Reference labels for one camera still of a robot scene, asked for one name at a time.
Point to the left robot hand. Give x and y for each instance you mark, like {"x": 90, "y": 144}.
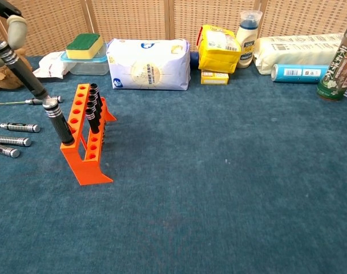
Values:
{"x": 17, "y": 28}

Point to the thin green shaft screwdriver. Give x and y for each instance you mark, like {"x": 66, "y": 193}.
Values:
{"x": 30, "y": 101}

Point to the black silver precision screwdriver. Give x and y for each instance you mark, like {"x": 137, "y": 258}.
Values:
{"x": 19, "y": 127}

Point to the silver black labelled screwdriver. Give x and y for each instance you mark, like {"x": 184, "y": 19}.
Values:
{"x": 6, "y": 150}

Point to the orange screwdriver rack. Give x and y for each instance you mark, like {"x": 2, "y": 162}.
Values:
{"x": 88, "y": 171}

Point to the white pink wet wipes pack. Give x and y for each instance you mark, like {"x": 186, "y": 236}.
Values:
{"x": 50, "y": 67}

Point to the brown plush toy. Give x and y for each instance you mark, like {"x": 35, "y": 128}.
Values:
{"x": 6, "y": 80}

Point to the yellow green sponge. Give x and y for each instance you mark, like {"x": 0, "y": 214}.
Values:
{"x": 82, "y": 52}

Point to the clear container blue lid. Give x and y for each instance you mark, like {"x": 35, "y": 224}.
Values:
{"x": 88, "y": 67}

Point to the wicker folding screen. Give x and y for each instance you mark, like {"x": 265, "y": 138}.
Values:
{"x": 133, "y": 17}

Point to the white flour bag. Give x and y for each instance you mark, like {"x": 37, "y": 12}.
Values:
{"x": 147, "y": 68}

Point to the yellow snack bag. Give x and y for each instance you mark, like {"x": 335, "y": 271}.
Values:
{"x": 216, "y": 57}

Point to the small yellow box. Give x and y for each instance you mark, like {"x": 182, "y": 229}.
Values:
{"x": 214, "y": 77}

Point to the mayonnaise squeeze bottle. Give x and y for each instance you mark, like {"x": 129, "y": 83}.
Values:
{"x": 246, "y": 42}

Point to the blue table cloth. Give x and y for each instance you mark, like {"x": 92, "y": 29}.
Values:
{"x": 190, "y": 199}

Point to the long white paper package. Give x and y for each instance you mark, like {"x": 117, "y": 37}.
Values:
{"x": 290, "y": 48}

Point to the light blue tube can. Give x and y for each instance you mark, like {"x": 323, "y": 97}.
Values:
{"x": 299, "y": 72}

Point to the green tea bottle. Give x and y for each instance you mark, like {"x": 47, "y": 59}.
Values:
{"x": 336, "y": 71}

